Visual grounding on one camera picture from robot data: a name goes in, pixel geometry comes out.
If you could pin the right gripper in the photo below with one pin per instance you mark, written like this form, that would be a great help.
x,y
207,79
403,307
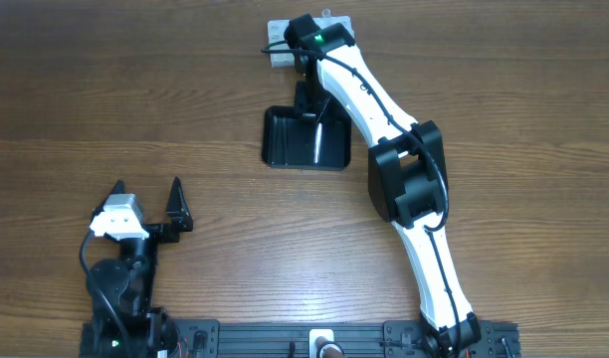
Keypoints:
x,y
302,97

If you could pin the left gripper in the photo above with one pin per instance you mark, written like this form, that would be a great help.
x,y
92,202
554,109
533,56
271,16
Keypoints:
x,y
160,233

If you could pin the clear test tube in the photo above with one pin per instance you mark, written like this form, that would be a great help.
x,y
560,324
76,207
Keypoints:
x,y
283,141
326,13
317,144

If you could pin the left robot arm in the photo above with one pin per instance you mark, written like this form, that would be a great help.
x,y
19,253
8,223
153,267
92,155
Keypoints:
x,y
113,278

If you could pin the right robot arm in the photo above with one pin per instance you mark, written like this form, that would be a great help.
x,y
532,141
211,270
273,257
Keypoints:
x,y
351,102

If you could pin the white test tube rack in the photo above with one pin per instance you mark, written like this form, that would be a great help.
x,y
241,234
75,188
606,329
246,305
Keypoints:
x,y
277,57

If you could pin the black tray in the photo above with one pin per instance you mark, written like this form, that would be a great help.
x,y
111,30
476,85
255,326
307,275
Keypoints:
x,y
337,149

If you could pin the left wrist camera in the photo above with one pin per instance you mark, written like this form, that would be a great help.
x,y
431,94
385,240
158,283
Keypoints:
x,y
118,216

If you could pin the mounting rail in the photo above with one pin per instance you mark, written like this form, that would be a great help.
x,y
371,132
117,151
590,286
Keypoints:
x,y
264,340

